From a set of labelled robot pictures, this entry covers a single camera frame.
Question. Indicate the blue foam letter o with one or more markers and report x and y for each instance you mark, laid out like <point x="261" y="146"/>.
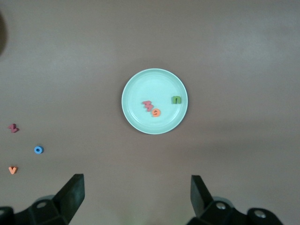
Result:
<point x="41" y="151"/>

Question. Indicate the green plate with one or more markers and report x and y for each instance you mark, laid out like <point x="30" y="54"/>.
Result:
<point x="152" y="89"/>

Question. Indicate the pink foam letter w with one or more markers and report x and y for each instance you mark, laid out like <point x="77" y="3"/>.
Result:
<point x="148" y="106"/>

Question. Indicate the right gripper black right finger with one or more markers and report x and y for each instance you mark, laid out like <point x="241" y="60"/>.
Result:
<point x="200" y="199"/>

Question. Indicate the green foam letter n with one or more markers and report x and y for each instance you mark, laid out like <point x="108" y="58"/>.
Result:
<point x="176" y="97"/>

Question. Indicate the dark red foam letter z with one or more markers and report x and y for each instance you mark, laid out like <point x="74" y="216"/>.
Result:
<point x="13" y="128"/>

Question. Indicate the orange foam letter v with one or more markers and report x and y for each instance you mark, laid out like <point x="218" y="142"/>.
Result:
<point x="12" y="171"/>

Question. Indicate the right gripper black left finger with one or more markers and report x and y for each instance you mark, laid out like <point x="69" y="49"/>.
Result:
<point x="72" y="194"/>

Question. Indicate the orange foam letter e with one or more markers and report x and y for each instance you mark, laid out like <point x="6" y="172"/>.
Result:
<point x="159" y="113"/>

